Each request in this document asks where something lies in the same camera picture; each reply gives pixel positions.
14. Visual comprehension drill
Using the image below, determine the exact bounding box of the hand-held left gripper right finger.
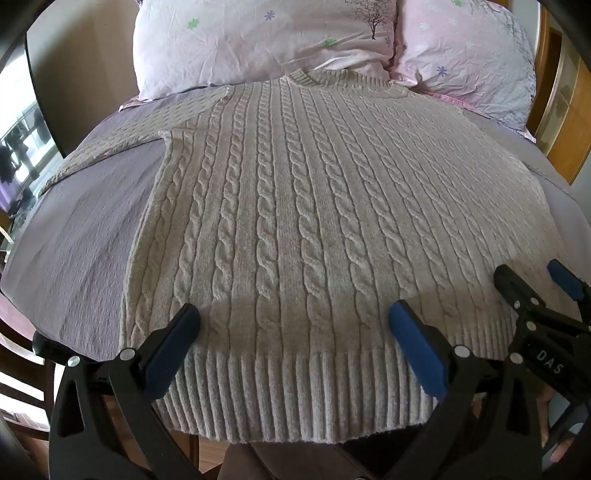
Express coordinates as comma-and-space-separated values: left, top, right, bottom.
387, 299, 544, 480

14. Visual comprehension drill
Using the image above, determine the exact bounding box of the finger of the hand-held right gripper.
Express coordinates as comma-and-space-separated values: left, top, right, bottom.
540, 259, 591, 326
493, 264, 536, 328

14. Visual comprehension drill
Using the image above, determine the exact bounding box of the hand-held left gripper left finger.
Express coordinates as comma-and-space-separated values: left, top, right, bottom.
31, 303, 205, 480

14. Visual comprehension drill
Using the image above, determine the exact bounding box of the beige cable knit sweater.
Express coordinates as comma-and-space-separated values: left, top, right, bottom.
37, 68, 583, 446

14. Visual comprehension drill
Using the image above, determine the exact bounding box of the lilac bed sheet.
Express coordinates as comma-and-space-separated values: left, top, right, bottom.
0, 88, 591, 366

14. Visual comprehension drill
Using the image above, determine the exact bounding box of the dark wooden chair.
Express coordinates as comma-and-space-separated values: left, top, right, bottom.
0, 318, 58, 437

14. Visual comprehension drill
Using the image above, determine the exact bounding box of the wooden headboard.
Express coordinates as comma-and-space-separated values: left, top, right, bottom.
526, 8, 591, 186

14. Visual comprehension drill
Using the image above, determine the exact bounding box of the brown cloth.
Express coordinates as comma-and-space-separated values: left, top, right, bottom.
217, 440, 398, 480

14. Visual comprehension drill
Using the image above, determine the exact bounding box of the pink floral pillow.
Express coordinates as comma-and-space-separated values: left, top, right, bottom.
390, 0, 540, 143

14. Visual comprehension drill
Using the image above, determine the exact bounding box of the window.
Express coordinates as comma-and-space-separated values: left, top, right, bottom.
0, 45, 61, 220

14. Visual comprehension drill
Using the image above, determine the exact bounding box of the white floral pillow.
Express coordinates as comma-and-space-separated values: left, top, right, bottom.
119, 0, 399, 112

